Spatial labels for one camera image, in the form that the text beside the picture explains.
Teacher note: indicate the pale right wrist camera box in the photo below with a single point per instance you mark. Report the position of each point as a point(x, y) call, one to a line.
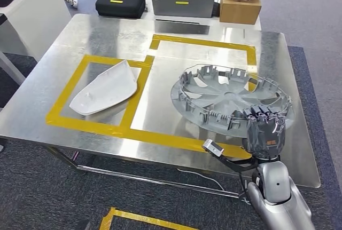
point(213, 147)

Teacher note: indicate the white plastic cover part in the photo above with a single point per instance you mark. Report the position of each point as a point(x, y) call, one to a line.
point(106, 88)

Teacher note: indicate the white desk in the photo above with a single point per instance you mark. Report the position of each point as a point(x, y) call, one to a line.
point(35, 16)

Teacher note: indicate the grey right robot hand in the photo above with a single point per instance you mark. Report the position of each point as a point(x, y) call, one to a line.
point(264, 136)

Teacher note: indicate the black hard carrying case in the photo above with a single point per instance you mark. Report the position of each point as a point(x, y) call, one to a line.
point(120, 4)

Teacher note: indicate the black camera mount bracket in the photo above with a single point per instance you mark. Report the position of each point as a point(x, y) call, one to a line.
point(240, 166)

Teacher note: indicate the brown cardboard box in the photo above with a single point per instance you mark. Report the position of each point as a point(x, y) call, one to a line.
point(240, 11)

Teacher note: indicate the grey plastic wheel hubcap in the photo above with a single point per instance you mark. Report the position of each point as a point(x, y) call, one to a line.
point(227, 99)

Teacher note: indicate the steel workbench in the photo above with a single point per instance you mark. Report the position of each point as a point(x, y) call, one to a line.
point(106, 37)

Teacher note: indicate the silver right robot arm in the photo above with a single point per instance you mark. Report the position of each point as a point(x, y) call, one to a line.
point(278, 186)

